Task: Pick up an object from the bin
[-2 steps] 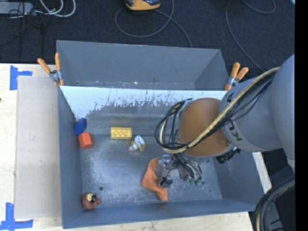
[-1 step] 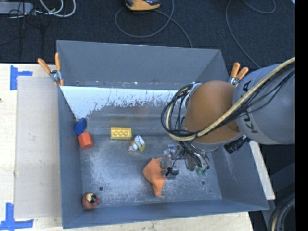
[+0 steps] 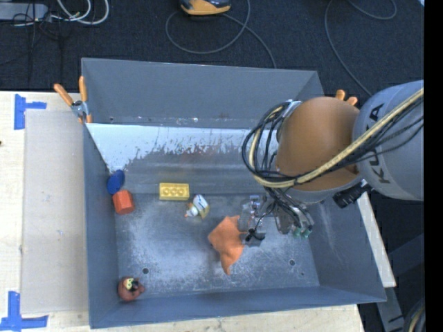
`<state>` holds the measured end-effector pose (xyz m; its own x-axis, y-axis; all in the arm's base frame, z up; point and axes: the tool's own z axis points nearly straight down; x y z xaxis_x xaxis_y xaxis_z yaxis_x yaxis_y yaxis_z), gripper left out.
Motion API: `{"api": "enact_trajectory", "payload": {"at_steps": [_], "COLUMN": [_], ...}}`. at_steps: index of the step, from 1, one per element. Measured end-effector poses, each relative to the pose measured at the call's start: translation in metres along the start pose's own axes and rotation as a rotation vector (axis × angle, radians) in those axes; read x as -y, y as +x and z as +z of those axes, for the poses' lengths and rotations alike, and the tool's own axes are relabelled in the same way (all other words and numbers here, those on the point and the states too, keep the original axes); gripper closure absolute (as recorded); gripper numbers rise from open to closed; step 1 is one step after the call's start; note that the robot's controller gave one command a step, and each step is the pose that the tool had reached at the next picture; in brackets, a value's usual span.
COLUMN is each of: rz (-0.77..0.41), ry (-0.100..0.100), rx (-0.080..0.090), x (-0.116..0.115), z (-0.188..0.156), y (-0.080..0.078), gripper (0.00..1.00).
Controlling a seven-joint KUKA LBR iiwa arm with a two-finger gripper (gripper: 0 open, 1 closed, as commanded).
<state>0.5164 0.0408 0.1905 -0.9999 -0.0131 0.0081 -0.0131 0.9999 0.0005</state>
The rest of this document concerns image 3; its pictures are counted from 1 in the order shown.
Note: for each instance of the brown toy animal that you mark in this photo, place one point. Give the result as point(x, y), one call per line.
point(128, 289)

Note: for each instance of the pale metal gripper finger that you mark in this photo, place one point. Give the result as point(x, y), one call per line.
point(255, 242)
point(247, 210)

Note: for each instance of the white and yellow toy duck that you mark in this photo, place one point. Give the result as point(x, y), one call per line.
point(199, 207)

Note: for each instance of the blue round disc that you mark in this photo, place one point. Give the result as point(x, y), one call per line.
point(115, 182)

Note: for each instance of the yellow toy brick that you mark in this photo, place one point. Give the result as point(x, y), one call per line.
point(174, 191)

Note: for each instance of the pale wood flat board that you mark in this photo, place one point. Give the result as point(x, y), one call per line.
point(52, 213)

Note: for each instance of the orange cloth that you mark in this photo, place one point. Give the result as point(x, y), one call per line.
point(226, 240)

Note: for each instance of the grey metal bin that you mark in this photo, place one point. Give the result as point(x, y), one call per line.
point(194, 92)

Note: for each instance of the orange-red block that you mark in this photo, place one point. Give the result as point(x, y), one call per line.
point(123, 202)

